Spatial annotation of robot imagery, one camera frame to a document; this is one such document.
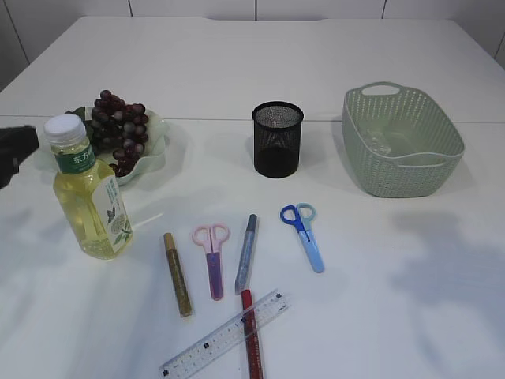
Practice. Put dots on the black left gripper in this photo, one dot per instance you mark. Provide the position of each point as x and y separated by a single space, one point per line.
17 144

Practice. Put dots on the yellow tea bottle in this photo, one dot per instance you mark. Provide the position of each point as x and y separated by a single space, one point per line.
87 190

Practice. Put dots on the purple grape bunch with leaves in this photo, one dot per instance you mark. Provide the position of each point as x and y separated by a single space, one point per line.
118 128

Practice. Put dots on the clear plastic sheet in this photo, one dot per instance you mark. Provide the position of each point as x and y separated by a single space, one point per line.
379 141

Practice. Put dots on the pale green wavy plate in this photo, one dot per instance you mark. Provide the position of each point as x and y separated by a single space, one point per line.
152 159

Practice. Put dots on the gold glitter pen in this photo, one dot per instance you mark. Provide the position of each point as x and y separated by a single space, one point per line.
178 279

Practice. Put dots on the black mesh pen cup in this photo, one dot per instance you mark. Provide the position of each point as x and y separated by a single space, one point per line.
277 138

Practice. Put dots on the silver glitter pen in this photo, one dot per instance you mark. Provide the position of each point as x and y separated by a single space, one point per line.
242 276

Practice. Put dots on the clear plastic ruler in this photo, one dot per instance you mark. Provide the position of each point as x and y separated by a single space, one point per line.
233 332

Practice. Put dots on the red glitter pen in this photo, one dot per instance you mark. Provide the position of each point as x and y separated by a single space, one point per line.
252 346

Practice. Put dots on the green plastic basket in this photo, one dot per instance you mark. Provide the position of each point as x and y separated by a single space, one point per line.
427 147

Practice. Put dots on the pink purple scissors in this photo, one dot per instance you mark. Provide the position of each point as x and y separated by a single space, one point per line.
211 238

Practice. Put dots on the blue scissors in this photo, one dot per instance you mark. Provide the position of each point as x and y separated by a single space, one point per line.
300 217

